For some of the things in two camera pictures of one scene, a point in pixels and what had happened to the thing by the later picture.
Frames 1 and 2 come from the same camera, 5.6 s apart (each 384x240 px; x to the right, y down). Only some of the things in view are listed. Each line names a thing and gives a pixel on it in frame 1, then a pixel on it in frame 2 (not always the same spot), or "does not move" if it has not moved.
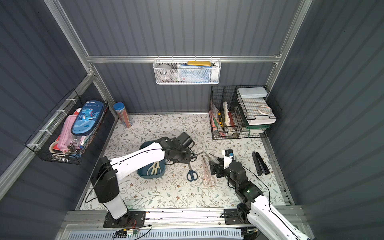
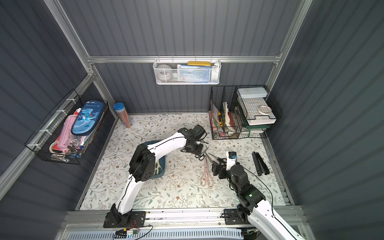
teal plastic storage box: (155, 170) does not move
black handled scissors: (212, 157) does not move
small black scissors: (194, 156) to (202, 156)
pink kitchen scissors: (207, 178) does not move
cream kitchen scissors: (155, 169) does not move
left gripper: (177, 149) to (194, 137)
